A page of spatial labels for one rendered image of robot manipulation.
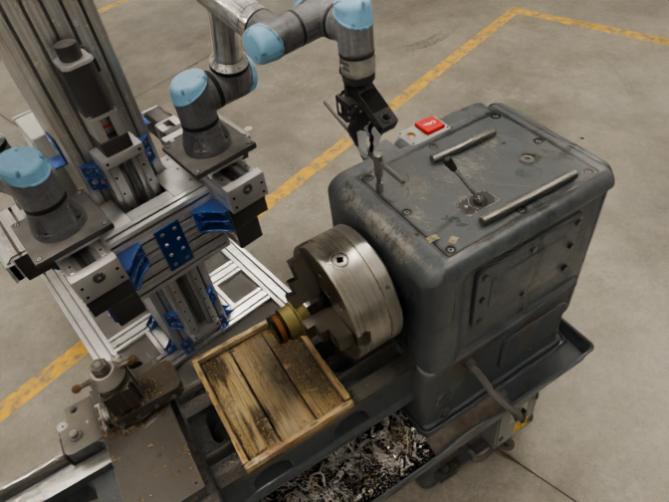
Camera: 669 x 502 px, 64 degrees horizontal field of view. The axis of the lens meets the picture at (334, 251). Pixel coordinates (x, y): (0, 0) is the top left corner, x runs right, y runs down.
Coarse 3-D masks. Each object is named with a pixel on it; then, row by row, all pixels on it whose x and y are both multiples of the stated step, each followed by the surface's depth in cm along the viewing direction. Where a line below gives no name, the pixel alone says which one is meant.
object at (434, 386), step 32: (512, 320) 149; (544, 320) 160; (480, 352) 150; (512, 352) 162; (544, 352) 176; (416, 384) 148; (448, 384) 152; (480, 384) 166; (416, 416) 162; (448, 416) 164; (480, 448) 208; (416, 480) 203
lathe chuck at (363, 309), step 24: (312, 240) 129; (336, 240) 125; (312, 264) 127; (360, 264) 121; (336, 288) 118; (360, 288) 119; (336, 312) 127; (360, 312) 119; (384, 312) 122; (360, 336) 121; (384, 336) 126
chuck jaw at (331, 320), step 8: (320, 312) 128; (328, 312) 128; (304, 320) 127; (312, 320) 127; (320, 320) 126; (328, 320) 126; (336, 320) 126; (312, 328) 126; (320, 328) 125; (328, 328) 124; (336, 328) 124; (344, 328) 124; (312, 336) 127; (320, 336) 126; (328, 336) 126; (336, 336) 122; (344, 336) 122; (352, 336) 123; (336, 344) 124; (344, 344) 123; (360, 344) 124
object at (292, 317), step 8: (288, 304) 128; (280, 312) 127; (288, 312) 127; (296, 312) 126; (304, 312) 128; (272, 320) 126; (280, 320) 126; (288, 320) 126; (296, 320) 126; (272, 328) 131; (280, 328) 125; (288, 328) 125; (296, 328) 126; (304, 328) 127; (280, 336) 125; (288, 336) 127; (296, 336) 127; (304, 336) 129; (280, 344) 128
